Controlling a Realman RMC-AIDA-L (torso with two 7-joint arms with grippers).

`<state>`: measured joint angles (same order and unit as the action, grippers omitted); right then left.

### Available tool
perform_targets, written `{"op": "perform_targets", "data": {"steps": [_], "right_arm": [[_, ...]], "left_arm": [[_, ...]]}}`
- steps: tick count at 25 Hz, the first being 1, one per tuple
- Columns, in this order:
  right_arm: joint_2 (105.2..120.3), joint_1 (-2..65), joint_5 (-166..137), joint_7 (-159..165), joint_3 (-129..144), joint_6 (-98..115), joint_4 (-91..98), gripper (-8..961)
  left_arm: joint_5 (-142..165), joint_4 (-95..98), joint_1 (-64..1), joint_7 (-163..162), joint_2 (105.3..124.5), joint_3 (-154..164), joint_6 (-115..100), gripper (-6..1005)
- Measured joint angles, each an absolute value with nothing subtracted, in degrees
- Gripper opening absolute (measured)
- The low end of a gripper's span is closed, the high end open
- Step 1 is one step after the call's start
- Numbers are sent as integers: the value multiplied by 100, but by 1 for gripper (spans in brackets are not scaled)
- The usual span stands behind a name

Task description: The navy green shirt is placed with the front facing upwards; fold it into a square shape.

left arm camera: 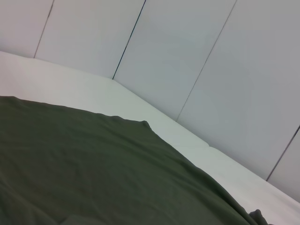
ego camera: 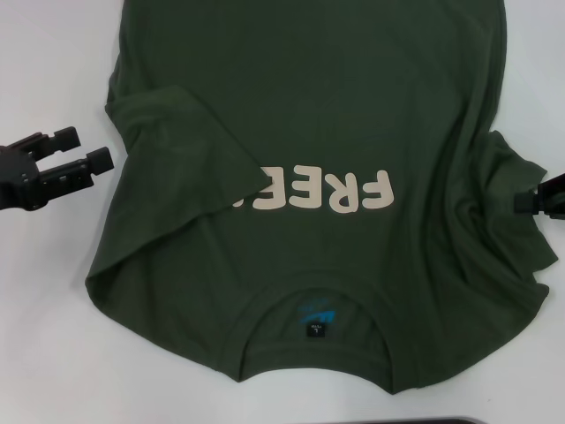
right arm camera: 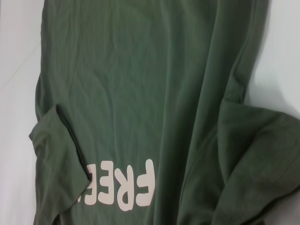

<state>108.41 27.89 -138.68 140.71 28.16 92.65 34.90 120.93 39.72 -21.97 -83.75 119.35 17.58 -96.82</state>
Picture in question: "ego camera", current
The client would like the dark green FREE t-shirt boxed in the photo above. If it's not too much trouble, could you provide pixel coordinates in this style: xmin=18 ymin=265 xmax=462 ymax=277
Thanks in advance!
xmin=83 ymin=0 xmax=558 ymax=394

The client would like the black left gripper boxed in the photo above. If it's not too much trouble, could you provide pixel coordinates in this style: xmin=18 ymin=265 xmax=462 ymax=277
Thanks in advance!
xmin=0 ymin=125 xmax=116 ymax=213

